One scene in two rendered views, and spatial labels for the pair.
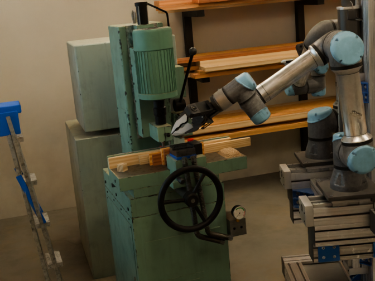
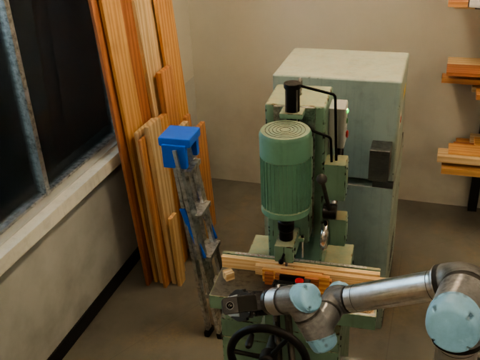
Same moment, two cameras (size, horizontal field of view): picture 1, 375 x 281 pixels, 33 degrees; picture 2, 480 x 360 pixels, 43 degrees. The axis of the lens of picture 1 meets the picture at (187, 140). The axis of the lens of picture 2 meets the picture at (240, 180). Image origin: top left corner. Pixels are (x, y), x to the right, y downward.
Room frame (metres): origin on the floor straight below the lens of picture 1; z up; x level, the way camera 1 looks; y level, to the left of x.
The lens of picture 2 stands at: (1.17, -0.79, 2.32)
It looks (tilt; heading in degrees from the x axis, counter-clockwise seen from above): 28 degrees down; 34
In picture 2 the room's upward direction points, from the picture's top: 3 degrees counter-clockwise
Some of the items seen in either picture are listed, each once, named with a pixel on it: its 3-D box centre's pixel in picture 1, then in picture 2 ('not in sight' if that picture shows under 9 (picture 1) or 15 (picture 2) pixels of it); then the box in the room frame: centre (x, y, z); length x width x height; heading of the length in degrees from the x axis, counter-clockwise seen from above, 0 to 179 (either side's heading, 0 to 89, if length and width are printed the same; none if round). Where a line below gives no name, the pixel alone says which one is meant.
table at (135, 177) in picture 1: (181, 170); (292, 302); (2.71, 0.04, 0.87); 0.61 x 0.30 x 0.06; 108
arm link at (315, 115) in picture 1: (321, 121); not in sight; (2.93, -0.65, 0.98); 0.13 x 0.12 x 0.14; 104
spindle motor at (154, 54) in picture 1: (155, 63); (285, 171); (2.80, 0.11, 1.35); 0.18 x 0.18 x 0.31
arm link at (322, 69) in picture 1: (317, 66); not in sight; (3.22, -0.71, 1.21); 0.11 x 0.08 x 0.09; 14
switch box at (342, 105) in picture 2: not in sight; (338, 123); (3.14, 0.08, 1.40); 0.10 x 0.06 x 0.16; 18
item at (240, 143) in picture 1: (196, 150); (328, 277); (2.85, -0.04, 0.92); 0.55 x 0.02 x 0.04; 108
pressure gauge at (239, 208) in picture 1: (238, 213); not in sight; (2.68, -0.20, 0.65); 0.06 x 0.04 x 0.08; 108
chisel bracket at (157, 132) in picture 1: (160, 132); (288, 245); (2.82, 0.12, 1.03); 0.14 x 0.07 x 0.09; 18
